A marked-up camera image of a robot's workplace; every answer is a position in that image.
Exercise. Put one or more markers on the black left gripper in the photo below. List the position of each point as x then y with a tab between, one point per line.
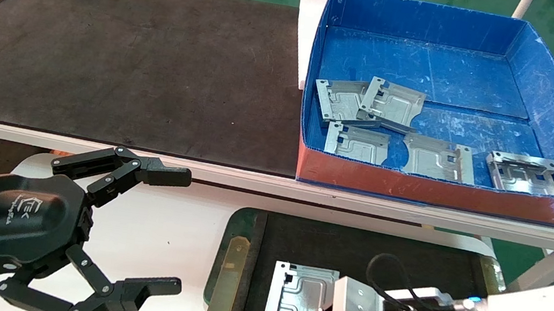
23	223

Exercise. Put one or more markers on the stamped grey metal bracket plate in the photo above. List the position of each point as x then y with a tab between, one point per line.
303	295
336	101
357	144
395	104
439	161
523	176

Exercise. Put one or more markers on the black container with green rim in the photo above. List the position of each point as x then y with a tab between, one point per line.
329	244

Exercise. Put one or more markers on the black rubber table mat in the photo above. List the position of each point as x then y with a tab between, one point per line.
132	64

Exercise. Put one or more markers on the white foam board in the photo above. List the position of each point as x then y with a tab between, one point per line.
306	35

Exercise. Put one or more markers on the blue corrugated plastic box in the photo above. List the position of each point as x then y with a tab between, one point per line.
431	63

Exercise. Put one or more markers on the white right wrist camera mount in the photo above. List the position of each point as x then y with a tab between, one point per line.
359	300

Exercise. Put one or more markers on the aluminium table edge rail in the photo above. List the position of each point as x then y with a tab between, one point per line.
252	180

